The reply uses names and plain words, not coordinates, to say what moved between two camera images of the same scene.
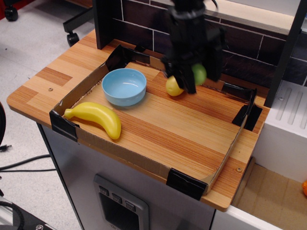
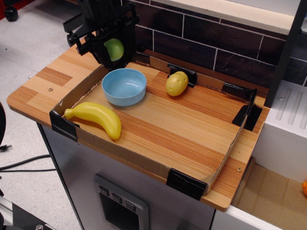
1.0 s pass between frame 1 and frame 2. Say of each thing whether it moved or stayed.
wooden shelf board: stayed
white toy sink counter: stayed
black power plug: stayed
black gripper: moved
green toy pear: moved
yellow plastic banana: stayed
